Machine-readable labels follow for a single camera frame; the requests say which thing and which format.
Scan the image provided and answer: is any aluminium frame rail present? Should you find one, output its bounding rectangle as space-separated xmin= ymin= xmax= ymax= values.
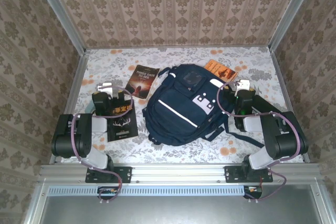
xmin=38 ymin=163 xmax=321 ymax=183

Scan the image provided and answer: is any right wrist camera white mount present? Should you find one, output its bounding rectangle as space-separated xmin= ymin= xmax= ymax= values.
xmin=235 ymin=78 xmax=251 ymax=91

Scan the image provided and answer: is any grey slotted cable duct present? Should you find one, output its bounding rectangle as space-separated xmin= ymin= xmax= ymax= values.
xmin=47 ymin=185 xmax=249 ymax=197

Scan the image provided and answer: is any aluminium side rail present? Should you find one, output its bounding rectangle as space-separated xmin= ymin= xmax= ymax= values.
xmin=270 ymin=49 xmax=311 ymax=163
xmin=49 ymin=50 xmax=90 ymax=164

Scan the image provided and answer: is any black book yellow title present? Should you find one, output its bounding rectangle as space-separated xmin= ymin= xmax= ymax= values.
xmin=106 ymin=100 xmax=139 ymax=143

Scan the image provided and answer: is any orange paperback book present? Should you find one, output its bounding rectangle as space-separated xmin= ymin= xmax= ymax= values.
xmin=204 ymin=59 xmax=239 ymax=82

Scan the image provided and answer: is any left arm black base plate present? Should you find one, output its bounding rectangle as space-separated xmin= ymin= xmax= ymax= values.
xmin=85 ymin=166 xmax=132 ymax=184

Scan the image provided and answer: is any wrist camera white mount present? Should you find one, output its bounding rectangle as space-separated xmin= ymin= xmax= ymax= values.
xmin=97 ymin=82 xmax=114 ymax=95
xmin=235 ymin=78 xmax=251 ymax=91

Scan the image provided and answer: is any black cable outlet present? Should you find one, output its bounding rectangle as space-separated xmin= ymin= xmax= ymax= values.
xmin=243 ymin=186 xmax=263 ymax=200
xmin=97 ymin=186 xmax=119 ymax=200

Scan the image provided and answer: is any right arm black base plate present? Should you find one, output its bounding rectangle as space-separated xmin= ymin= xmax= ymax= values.
xmin=224 ymin=165 xmax=274 ymax=183

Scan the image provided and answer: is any dark brown paperback book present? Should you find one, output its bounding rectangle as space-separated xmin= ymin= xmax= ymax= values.
xmin=124 ymin=64 xmax=160 ymax=100

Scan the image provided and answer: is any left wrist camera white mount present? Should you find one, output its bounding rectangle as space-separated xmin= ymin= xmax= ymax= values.
xmin=97 ymin=82 xmax=114 ymax=95

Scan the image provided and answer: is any sheet metal panel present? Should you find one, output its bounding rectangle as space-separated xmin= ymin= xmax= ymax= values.
xmin=39 ymin=195 xmax=325 ymax=224

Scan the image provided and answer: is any floral tablecloth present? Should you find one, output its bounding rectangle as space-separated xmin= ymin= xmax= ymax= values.
xmin=61 ymin=47 xmax=305 ymax=164

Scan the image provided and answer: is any aluminium corner post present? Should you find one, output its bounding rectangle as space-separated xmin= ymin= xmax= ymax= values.
xmin=269 ymin=0 xmax=320 ymax=51
xmin=30 ymin=0 xmax=88 ymax=55

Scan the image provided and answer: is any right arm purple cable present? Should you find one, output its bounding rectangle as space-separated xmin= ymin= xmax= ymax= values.
xmin=217 ymin=81 xmax=302 ymax=204

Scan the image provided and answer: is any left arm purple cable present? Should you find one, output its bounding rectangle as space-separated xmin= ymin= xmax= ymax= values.
xmin=70 ymin=85 xmax=134 ymax=204

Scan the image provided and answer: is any navy blue backpack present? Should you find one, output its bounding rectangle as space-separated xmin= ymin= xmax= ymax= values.
xmin=141 ymin=63 xmax=265 ymax=149

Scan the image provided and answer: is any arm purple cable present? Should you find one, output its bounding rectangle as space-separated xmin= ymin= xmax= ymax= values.
xmin=70 ymin=85 xmax=134 ymax=204
xmin=217 ymin=81 xmax=302 ymax=204

